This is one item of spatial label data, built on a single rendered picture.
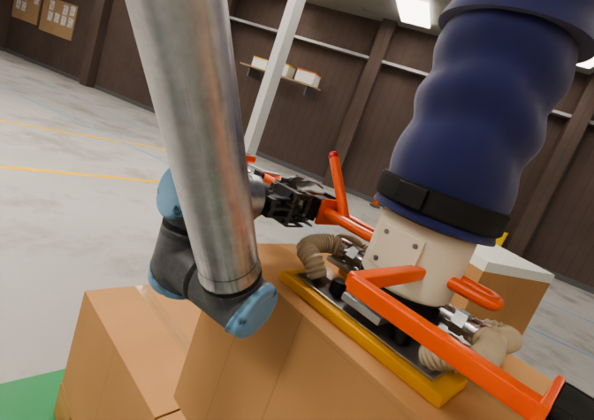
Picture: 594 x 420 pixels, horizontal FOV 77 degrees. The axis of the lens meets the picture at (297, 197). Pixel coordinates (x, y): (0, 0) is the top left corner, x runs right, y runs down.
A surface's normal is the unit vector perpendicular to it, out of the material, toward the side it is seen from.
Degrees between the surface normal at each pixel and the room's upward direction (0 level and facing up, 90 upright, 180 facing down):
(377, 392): 90
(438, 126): 75
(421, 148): 87
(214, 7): 85
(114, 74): 90
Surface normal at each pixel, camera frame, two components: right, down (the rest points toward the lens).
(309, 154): -0.35, 0.08
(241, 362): -0.69, -0.09
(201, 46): 0.53, 0.50
